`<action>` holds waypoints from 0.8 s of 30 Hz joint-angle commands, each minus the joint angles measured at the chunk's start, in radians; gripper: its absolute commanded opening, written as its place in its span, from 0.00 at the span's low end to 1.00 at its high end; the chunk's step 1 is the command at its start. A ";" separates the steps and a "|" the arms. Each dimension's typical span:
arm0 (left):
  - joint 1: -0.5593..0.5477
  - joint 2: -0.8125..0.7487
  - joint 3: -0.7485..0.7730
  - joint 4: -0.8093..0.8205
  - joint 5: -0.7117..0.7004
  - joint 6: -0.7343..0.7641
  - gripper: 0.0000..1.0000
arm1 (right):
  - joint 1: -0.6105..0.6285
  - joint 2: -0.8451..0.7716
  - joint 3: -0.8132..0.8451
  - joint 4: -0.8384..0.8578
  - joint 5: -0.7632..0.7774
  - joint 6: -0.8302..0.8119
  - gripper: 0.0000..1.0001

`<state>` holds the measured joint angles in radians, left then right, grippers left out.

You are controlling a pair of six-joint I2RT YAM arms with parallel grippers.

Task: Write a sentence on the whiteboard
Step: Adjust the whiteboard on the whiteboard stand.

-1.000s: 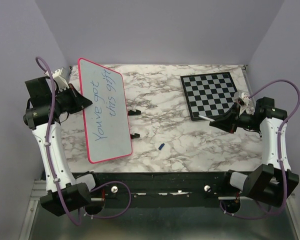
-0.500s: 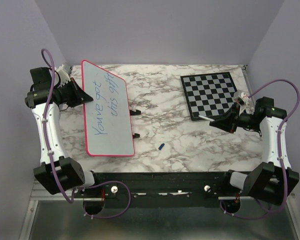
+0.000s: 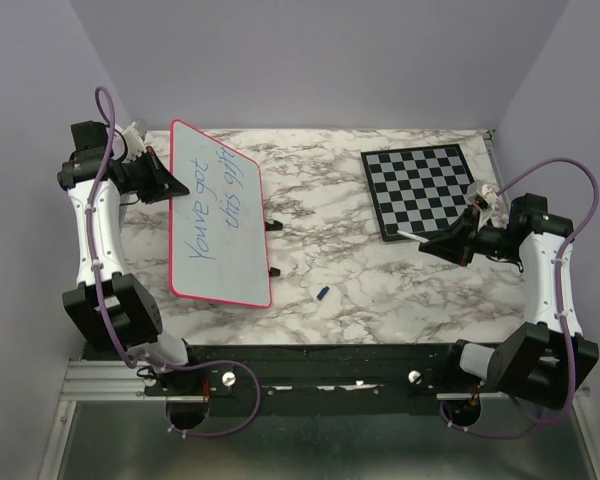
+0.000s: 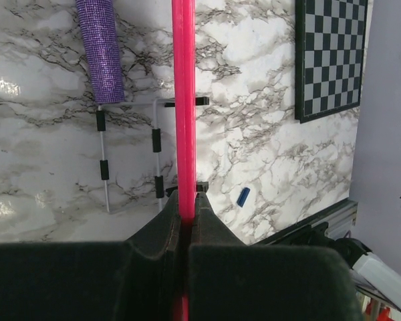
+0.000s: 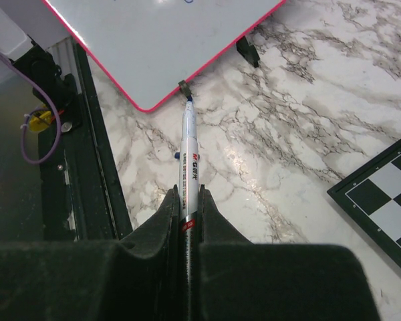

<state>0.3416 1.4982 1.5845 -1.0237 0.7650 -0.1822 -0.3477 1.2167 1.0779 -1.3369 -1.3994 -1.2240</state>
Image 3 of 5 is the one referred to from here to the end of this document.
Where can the blue whiteboard marker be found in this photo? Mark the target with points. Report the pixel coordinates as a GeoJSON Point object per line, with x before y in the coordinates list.
{"type": "Point", "coordinates": [412, 237]}

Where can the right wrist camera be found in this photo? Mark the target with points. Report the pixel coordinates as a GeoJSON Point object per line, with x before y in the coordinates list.
{"type": "Point", "coordinates": [484, 197]}

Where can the black grey chessboard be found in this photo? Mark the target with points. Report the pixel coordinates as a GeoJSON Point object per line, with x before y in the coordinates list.
{"type": "Point", "coordinates": [419, 190]}

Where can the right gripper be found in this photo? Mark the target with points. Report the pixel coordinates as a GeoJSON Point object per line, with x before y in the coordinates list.
{"type": "Point", "coordinates": [458, 245]}

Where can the blue marker cap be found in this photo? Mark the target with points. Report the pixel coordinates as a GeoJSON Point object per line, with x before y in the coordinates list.
{"type": "Point", "coordinates": [323, 293]}

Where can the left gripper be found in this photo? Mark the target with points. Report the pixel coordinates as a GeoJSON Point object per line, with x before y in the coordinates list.
{"type": "Point", "coordinates": [160, 177]}

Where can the pink framed whiteboard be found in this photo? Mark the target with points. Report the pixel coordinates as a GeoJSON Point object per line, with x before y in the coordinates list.
{"type": "Point", "coordinates": [217, 236]}

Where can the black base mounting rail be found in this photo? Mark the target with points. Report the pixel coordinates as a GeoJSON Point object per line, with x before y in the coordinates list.
{"type": "Point", "coordinates": [228, 387]}

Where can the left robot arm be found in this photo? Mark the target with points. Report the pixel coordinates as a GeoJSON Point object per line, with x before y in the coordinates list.
{"type": "Point", "coordinates": [109, 306]}

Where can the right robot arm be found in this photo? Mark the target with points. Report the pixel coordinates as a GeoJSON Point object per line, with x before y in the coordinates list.
{"type": "Point", "coordinates": [546, 359]}

